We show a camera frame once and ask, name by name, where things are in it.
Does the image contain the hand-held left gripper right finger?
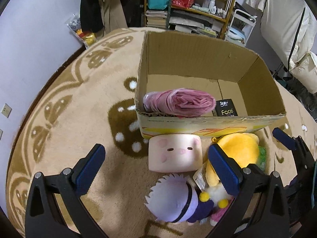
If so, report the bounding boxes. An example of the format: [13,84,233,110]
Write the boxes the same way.
[207,144,290,238]

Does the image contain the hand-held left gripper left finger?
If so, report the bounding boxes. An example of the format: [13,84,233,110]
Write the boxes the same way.
[25,143,109,238]

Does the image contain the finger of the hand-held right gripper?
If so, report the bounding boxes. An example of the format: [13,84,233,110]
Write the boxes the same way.
[272,127,315,174]

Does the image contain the yellow plush toy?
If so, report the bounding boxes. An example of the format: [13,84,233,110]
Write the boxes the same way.
[193,132,260,187]

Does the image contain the green white soft packet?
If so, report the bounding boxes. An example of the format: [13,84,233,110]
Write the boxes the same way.
[256,146,268,173]

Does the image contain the pink pig face cushion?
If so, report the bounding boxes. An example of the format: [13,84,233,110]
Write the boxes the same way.
[148,133,203,173]

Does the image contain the cardboard box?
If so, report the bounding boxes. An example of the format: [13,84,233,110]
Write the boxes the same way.
[135,31,287,139]

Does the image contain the black tissue pack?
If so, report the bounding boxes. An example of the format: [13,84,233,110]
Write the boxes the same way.
[215,99,239,117]

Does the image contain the pink rolled cloth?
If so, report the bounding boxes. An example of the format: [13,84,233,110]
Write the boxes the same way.
[143,88,216,118]

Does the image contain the beige patterned rug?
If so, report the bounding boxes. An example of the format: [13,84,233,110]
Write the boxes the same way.
[6,27,317,238]

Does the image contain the light blue cloth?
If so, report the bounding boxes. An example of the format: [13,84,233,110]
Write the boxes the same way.
[226,28,245,42]

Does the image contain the white padded duvet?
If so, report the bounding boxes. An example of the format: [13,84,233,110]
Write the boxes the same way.
[260,0,317,93]

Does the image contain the white trolley cart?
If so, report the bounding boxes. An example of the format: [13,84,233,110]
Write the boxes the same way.
[224,9,258,47]

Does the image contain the plastic bag of toys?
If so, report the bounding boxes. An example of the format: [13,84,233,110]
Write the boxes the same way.
[66,13,97,49]

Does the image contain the dark grey bag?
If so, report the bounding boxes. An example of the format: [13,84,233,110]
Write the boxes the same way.
[234,2,257,19]

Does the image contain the wooden shelf rack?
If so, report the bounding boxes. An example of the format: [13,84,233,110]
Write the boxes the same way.
[144,0,241,40]

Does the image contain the pile of papers and magazines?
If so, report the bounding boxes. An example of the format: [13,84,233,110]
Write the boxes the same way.
[168,10,223,39]

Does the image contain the row of cosmetic bottles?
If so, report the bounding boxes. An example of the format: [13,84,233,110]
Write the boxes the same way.
[192,0,228,18]

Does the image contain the beige hanging garment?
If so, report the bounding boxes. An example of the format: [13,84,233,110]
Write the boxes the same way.
[99,0,129,34]

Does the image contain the black hanging coat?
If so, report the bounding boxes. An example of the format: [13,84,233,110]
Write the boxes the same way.
[80,0,104,33]

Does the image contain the stack of books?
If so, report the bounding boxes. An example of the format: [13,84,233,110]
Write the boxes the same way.
[145,10,169,29]

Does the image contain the black hanging bag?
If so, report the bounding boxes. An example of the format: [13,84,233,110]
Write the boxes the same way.
[119,0,145,28]

